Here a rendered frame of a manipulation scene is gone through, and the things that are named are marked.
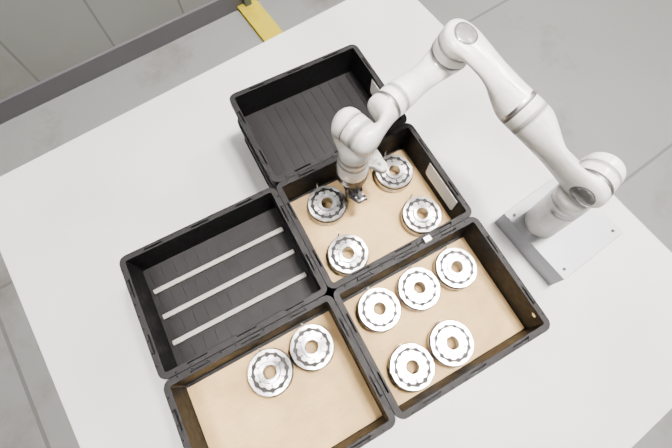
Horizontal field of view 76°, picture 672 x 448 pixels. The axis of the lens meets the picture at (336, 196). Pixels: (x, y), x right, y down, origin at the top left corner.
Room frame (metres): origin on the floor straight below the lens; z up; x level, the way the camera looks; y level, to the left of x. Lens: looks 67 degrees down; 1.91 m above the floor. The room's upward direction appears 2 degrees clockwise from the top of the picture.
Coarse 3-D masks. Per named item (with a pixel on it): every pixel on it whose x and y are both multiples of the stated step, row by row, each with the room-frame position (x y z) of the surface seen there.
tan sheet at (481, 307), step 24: (432, 264) 0.27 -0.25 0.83; (480, 264) 0.27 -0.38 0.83; (480, 288) 0.21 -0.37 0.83; (408, 312) 0.15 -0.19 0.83; (432, 312) 0.15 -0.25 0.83; (456, 312) 0.15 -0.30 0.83; (480, 312) 0.15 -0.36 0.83; (504, 312) 0.15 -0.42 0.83; (384, 336) 0.09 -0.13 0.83; (408, 336) 0.09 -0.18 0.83; (480, 336) 0.10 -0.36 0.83; (504, 336) 0.10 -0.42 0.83; (384, 360) 0.04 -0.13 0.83; (432, 384) -0.01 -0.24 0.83
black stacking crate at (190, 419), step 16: (304, 320) 0.12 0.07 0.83; (336, 320) 0.12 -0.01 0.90; (272, 336) 0.08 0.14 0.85; (240, 352) 0.04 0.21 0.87; (352, 352) 0.05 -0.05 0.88; (208, 368) 0.01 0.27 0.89; (176, 384) -0.03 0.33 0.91; (192, 384) -0.03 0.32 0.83; (368, 384) -0.02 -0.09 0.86; (176, 400) -0.06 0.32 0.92; (192, 416) -0.09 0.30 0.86; (384, 416) -0.08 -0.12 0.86; (192, 432) -0.12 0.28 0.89; (368, 432) -0.10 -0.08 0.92
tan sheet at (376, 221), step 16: (368, 176) 0.51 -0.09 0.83; (416, 176) 0.52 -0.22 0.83; (368, 192) 0.46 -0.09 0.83; (384, 192) 0.47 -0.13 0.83; (400, 192) 0.47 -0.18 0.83; (416, 192) 0.47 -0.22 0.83; (432, 192) 0.47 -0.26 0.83; (304, 208) 0.41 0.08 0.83; (352, 208) 0.42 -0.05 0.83; (368, 208) 0.42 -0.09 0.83; (384, 208) 0.42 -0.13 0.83; (400, 208) 0.42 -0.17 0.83; (304, 224) 0.37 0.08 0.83; (336, 224) 0.37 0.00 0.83; (352, 224) 0.37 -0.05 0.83; (368, 224) 0.37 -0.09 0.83; (384, 224) 0.37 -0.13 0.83; (400, 224) 0.37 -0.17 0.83; (320, 240) 0.32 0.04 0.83; (368, 240) 0.33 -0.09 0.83; (384, 240) 0.33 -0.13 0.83; (400, 240) 0.33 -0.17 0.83; (320, 256) 0.28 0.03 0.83; (352, 256) 0.28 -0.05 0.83
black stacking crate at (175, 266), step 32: (224, 224) 0.35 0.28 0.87; (256, 224) 0.36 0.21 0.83; (160, 256) 0.26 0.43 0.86; (192, 256) 0.27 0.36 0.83; (256, 256) 0.28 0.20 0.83; (192, 288) 0.19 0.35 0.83; (256, 288) 0.19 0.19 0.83; (288, 288) 0.20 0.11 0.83; (160, 320) 0.11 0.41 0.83; (192, 320) 0.11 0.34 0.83; (224, 320) 0.12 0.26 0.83; (256, 320) 0.12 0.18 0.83; (160, 352) 0.04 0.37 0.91; (192, 352) 0.04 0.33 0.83
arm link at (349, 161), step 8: (344, 112) 0.47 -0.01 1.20; (352, 112) 0.47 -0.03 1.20; (360, 112) 0.48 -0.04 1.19; (336, 120) 0.46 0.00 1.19; (344, 120) 0.46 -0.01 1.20; (336, 128) 0.45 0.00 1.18; (336, 136) 0.44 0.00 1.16; (336, 144) 0.44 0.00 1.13; (344, 152) 0.43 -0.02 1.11; (352, 152) 0.44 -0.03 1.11; (344, 160) 0.42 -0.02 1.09; (352, 160) 0.42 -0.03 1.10; (360, 160) 0.42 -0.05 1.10; (368, 160) 0.44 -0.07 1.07; (344, 168) 0.42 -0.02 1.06; (352, 168) 0.42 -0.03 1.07; (360, 168) 0.42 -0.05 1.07
